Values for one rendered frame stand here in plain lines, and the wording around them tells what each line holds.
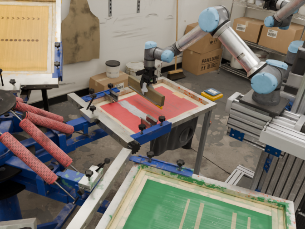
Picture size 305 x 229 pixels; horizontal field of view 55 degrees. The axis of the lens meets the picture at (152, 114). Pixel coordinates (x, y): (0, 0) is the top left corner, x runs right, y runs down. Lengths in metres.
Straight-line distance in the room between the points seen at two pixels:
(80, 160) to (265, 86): 2.12
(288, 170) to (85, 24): 2.87
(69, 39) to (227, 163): 2.37
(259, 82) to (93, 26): 2.82
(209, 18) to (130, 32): 2.94
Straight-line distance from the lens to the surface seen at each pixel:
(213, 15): 1.56
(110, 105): 2.11
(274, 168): 2.16
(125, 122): 1.92
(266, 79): 1.53
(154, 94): 1.93
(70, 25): 3.80
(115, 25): 4.24
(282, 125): 1.74
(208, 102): 2.21
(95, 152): 3.20
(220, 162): 3.26
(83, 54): 4.00
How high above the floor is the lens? 2.00
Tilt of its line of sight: 31 degrees down
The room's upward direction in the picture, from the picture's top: 5 degrees clockwise
